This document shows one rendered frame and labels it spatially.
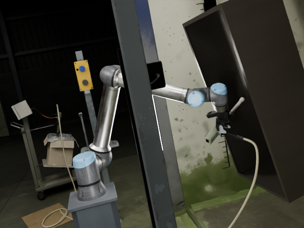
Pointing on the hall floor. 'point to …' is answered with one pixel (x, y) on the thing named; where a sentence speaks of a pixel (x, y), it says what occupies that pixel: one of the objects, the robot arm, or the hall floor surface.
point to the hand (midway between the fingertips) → (221, 131)
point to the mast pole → (144, 111)
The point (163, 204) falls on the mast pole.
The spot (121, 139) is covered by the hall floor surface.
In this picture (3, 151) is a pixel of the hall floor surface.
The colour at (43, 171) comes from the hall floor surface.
